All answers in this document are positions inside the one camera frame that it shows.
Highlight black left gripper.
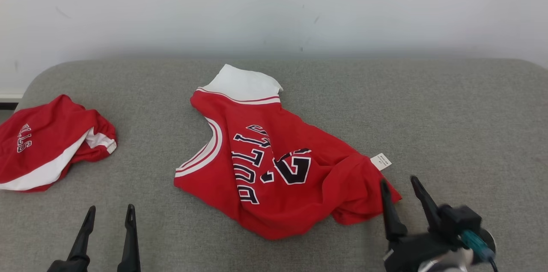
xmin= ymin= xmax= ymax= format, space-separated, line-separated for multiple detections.
xmin=46 ymin=204 xmax=141 ymax=272

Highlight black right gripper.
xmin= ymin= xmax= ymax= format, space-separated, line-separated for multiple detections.
xmin=379 ymin=176 xmax=463 ymax=272

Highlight red Bulls jersey shirt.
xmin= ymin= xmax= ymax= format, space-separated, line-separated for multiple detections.
xmin=173 ymin=64 xmax=402 ymax=240

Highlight red Bulls shorts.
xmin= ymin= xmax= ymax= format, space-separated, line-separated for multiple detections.
xmin=0 ymin=94 xmax=117 ymax=192

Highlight teal right camera cable plug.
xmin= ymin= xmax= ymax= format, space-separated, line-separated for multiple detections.
xmin=460 ymin=229 xmax=497 ymax=264

